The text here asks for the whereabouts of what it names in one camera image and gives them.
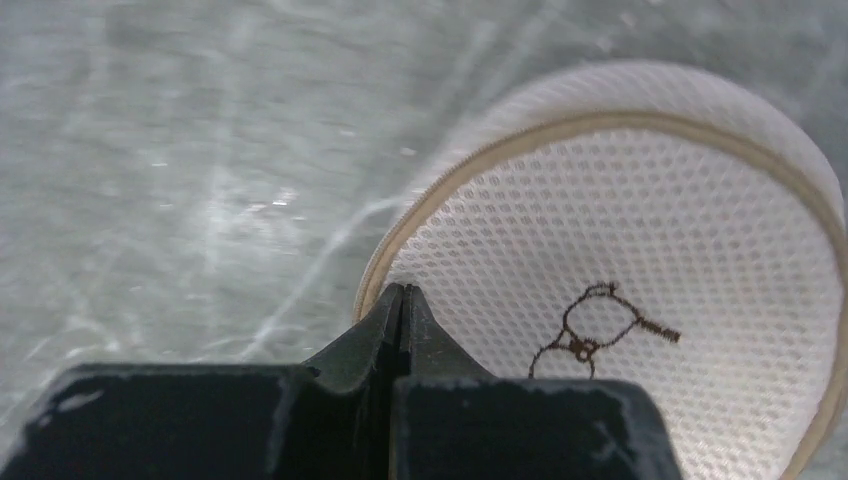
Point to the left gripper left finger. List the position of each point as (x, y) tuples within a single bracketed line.
[(324, 418)]

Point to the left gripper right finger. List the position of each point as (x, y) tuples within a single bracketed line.
[(451, 419)]

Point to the white mesh laundry bag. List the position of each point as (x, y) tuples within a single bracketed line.
[(648, 222)]

